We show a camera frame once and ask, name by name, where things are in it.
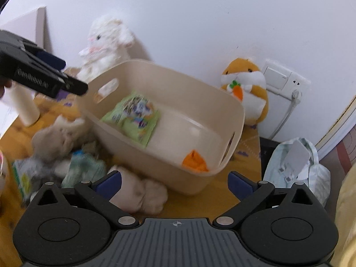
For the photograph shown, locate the person's left hand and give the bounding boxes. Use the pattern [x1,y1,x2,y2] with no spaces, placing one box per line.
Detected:
[0,77,12,98]

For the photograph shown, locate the white thermos bottle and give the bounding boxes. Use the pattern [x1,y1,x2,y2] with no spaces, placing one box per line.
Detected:
[5,82,40,127]

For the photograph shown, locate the brown floral patterned box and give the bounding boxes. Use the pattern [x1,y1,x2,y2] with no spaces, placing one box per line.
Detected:
[33,66,84,123]

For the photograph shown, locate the white power cable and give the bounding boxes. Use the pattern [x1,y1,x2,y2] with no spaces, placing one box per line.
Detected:
[268,89,304,141]

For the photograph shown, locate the beige grey sock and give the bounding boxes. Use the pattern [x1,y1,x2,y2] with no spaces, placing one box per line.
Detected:
[31,115,89,163]

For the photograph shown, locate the white wall socket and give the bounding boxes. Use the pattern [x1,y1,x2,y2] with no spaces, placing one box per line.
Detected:
[261,60,311,100]

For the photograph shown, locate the silver green foil packet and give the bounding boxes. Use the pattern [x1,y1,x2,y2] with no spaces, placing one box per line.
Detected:
[12,157,54,201]

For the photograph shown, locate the yellow cloth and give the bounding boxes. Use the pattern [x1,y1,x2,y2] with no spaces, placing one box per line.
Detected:
[331,165,356,267]

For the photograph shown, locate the beige sock pair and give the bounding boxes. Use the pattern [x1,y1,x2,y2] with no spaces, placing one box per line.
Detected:
[109,165,168,215]

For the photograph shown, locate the orange hamster plush toy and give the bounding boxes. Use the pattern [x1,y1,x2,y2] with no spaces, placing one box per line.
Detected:
[221,58,269,125]

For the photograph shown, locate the white folding phone stand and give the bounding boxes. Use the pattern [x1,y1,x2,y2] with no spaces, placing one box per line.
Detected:
[279,141,310,183]

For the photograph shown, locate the orange item in bin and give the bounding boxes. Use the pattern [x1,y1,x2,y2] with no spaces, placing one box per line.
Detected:
[182,150,209,172]

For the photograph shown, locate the beige plastic storage bin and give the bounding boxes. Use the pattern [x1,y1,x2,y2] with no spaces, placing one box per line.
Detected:
[76,60,245,195]

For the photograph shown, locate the green striped cloth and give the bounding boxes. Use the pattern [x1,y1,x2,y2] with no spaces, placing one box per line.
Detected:
[61,151,107,188]

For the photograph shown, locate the white plush cat toy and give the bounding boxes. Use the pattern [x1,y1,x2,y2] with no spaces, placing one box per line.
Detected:
[77,15,135,83]

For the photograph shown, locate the light blue clothing pile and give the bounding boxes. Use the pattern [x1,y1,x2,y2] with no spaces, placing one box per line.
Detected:
[263,138,331,206]

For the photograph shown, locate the green snack packet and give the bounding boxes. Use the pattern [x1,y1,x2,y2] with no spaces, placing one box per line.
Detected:
[101,92,160,147]

